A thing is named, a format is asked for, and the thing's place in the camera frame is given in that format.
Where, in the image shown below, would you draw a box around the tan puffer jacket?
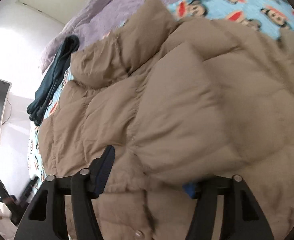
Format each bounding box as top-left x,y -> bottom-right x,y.
38,0 -> 294,239

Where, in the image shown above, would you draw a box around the folded dark blue jeans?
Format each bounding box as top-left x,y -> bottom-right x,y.
26,35 -> 80,126

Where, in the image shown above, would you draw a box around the blue monkey print blanket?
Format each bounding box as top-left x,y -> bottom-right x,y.
28,0 -> 294,192

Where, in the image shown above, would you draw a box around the purple quilted duvet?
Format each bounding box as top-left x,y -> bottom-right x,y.
40,0 -> 179,72

